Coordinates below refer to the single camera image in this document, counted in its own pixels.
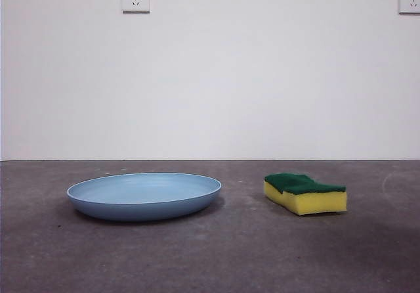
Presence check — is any blue round plate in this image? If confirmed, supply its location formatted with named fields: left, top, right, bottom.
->
left=66, top=172, right=222, bottom=222

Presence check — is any yellow sponge green scouring pad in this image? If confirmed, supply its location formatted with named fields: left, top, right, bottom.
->
left=263, top=173, right=348, bottom=217

